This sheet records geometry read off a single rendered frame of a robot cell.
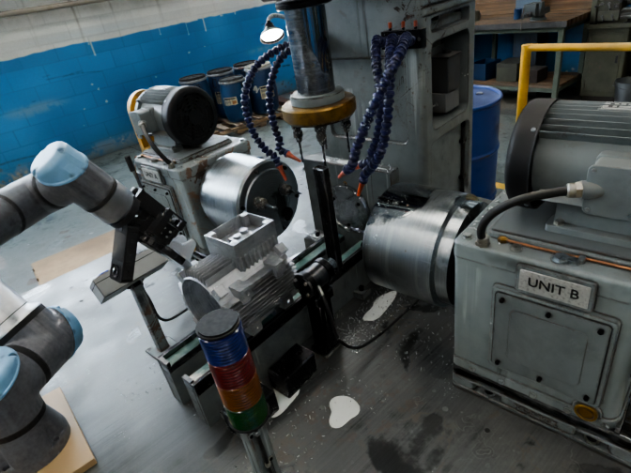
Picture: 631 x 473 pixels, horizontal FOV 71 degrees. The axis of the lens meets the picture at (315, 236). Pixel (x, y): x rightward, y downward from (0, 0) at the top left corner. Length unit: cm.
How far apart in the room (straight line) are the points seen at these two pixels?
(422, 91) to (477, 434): 77
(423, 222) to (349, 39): 56
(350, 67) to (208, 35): 596
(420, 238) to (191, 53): 631
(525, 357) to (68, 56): 612
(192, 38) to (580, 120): 652
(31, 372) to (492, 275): 90
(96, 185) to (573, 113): 77
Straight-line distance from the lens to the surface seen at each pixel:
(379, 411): 100
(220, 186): 132
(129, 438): 113
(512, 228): 82
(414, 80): 116
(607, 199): 73
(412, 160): 123
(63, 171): 82
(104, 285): 112
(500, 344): 89
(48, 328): 114
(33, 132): 642
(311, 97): 106
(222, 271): 94
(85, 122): 654
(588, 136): 76
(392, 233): 93
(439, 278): 91
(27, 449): 113
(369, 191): 119
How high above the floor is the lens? 159
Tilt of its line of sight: 30 degrees down
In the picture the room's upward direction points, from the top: 10 degrees counter-clockwise
